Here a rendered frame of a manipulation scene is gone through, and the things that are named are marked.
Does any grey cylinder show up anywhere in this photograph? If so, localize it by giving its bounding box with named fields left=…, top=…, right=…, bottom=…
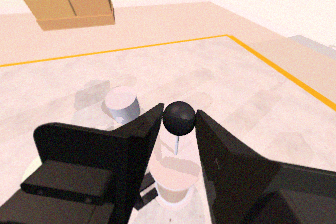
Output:
left=105, top=86, right=140, bottom=124

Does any glass coffee press with black knob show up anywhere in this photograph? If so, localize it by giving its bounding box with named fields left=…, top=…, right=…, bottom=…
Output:
left=134, top=101, right=202, bottom=212

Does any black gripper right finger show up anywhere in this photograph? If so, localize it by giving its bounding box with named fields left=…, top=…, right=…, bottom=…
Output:
left=195, top=109, right=336, bottom=224

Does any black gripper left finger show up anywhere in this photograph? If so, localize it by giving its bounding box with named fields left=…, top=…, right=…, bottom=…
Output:
left=33, top=103, right=164, bottom=224

